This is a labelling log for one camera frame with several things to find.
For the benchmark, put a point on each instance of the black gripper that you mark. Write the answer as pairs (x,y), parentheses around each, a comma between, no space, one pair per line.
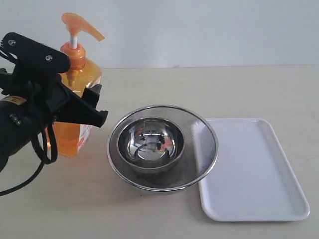
(26,84)

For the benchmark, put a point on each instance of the orange pump soap bottle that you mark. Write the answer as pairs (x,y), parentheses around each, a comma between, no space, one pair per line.
(83,73)

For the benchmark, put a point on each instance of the stainless steel mesh strainer bowl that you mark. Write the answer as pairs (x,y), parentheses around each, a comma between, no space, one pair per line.
(198,159)

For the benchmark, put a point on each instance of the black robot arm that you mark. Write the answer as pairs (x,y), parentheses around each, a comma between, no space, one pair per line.
(34,126)

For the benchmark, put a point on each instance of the small stainless steel bowl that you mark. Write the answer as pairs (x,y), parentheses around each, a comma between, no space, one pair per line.
(151,145)

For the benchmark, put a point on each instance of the white plastic tray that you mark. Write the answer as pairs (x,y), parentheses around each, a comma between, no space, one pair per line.
(252,179)

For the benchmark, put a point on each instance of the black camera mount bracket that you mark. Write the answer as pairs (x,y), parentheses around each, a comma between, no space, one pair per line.
(33,60)

